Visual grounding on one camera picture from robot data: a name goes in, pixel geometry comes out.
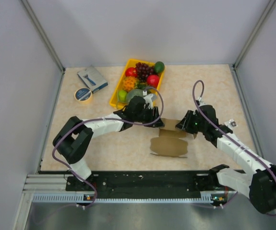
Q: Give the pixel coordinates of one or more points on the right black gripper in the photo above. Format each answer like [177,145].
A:
[185,123]

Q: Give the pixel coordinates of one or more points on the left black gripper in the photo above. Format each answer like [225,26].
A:
[152,117]

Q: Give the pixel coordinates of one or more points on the brown cardboard paper box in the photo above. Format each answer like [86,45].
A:
[171,141]

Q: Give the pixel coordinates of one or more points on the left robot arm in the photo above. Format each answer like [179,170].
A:
[74,138]

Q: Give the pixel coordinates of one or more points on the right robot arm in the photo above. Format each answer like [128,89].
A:
[257,182]

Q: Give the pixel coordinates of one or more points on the razor package box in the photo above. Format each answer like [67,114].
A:
[92,79]

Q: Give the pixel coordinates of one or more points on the green cantaloupe melon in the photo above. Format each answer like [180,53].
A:
[133,93]

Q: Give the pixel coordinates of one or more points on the yellow plastic tray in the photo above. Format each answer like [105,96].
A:
[130,63]

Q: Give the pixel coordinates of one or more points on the orange pineapple fruit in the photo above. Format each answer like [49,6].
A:
[130,83]

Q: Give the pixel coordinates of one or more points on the red pomegranate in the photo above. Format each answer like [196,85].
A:
[153,80]

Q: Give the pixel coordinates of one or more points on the small white tag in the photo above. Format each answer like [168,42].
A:
[231,124]

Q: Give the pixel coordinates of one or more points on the dark red grape bunch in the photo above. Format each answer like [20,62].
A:
[143,71]

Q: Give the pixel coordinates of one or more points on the red apple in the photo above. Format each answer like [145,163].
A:
[131,72]

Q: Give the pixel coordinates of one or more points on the green avocado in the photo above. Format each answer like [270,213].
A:
[159,67]

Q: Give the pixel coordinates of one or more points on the masking tape roll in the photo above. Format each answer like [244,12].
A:
[83,96]

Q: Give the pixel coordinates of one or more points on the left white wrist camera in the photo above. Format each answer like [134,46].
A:
[149,99]

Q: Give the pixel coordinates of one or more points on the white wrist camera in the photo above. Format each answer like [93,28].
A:
[149,99]
[200,102]

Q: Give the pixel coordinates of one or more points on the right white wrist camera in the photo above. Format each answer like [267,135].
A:
[200,102]

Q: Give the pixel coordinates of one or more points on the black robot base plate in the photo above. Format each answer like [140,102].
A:
[146,184]

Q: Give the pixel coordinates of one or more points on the grey slotted cable duct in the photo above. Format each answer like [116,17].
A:
[83,198]

